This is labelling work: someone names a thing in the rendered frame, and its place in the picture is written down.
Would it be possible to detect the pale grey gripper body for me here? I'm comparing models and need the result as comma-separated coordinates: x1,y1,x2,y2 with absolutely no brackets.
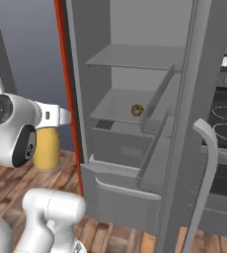
58,107,73,127

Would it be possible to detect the yellow pitcher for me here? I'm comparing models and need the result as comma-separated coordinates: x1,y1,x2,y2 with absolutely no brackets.
33,126,61,172

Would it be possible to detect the grey fridge shelf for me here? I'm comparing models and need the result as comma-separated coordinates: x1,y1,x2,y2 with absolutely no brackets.
89,87,173,127
85,42,187,72

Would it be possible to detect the brown round avocado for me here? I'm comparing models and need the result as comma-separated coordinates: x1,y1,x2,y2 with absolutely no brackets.
130,103,145,118

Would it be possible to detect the grey fridge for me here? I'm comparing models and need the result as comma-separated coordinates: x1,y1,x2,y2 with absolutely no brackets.
64,0,199,236

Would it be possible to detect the grey fridge crisper drawer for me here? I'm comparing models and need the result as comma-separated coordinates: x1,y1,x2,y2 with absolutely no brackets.
91,119,154,169

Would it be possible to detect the grey freezer drawer front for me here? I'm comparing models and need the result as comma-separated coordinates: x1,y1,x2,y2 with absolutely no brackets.
80,154,163,235

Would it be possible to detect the grey fridge door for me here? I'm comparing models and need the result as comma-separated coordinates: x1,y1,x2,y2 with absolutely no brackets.
136,0,227,253

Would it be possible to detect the black hob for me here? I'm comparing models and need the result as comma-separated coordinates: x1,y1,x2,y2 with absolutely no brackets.
201,88,227,150

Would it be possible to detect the grey door bin rail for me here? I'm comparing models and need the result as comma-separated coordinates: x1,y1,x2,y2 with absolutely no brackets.
139,63,176,133
135,111,170,191

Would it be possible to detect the grey fridge door handle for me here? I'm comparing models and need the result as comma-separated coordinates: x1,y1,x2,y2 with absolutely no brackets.
181,118,219,253

